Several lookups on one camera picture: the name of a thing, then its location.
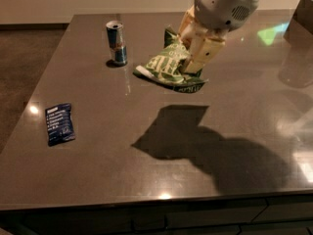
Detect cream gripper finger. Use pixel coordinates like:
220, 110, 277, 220
180, 33, 225, 73
178, 6, 207, 45

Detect green jalapeno chip bag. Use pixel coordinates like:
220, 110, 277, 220
133, 26, 207, 94

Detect blue silver energy drink can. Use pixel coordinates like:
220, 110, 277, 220
106, 21, 127, 66

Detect dark blue snack bar wrapper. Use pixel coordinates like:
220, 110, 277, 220
45, 103, 75, 147

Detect dark counter cabinet drawers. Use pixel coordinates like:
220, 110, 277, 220
0, 195, 313, 235

